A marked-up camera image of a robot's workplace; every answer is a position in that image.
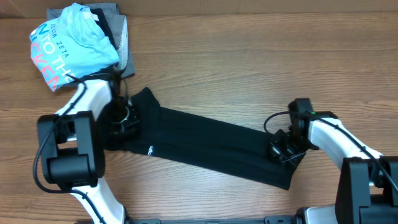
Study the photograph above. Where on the folded black garment in stack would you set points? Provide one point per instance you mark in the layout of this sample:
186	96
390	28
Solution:
104	23

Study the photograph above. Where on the black t-shirt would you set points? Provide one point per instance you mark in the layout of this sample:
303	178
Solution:
204	142

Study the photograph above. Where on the folded grey garment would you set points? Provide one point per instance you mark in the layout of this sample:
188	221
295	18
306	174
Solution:
118	25

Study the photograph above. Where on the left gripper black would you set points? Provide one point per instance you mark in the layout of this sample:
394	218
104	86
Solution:
115	130

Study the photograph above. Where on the light blue printed t-shirt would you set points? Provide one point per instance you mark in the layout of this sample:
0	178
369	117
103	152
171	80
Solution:
71	45

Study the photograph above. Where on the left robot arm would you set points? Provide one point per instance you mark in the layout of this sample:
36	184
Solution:
70	158

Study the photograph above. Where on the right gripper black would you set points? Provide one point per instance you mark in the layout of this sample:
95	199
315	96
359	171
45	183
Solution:
276	147

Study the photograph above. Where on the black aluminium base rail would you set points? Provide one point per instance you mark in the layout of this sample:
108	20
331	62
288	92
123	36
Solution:
211	221

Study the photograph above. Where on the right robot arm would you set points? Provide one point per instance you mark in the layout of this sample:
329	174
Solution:
367	189

